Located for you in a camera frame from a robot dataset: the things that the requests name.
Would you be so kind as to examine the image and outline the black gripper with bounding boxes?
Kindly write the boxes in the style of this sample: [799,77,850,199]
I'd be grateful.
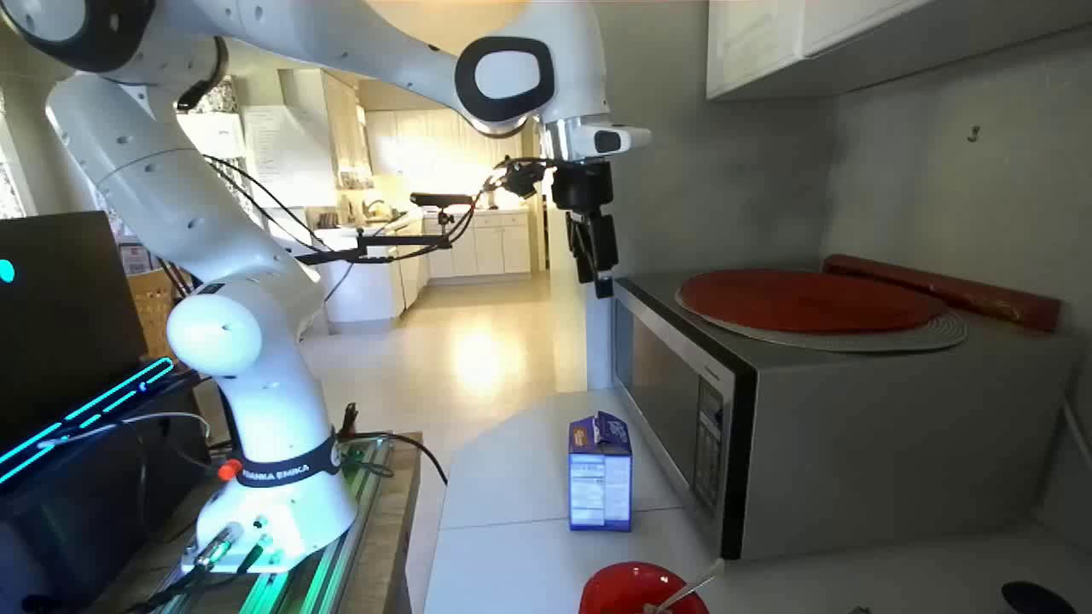
[553,158,621,299]

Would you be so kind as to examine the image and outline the blue Pop-Tarts box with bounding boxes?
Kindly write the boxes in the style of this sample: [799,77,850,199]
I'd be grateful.
[563,410,636,537]

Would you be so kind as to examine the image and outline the long red box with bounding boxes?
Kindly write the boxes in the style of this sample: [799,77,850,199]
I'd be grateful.
[822,251,1064,333]

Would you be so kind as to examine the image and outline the red round plate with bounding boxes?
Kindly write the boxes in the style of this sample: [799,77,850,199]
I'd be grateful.
[676,265,949,339]

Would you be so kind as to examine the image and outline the stainless steel microwave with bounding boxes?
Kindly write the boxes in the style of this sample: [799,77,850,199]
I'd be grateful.
[611,269,1080,563]

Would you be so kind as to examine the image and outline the red plastic bowl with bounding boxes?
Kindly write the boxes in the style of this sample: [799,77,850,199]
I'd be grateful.
[578,558,712,614]

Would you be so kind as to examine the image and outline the black computer with teal lights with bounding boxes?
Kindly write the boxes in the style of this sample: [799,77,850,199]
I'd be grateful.
[0,207,218,614]

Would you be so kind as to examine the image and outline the black round object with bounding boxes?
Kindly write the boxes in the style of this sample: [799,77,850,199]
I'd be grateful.
[999,581,1080,614]

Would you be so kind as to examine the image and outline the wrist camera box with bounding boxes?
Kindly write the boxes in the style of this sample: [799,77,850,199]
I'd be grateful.
[544,116,654,164]

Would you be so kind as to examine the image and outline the white wall cabinets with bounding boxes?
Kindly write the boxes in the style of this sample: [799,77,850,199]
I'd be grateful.
[702,0,1092,101]

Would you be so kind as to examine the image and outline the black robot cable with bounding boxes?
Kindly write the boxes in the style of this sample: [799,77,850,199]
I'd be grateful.
[203,151,508,269]

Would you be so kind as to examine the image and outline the green-edged robot base plate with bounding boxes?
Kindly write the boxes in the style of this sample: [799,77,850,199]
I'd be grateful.
[148,438,396,614]

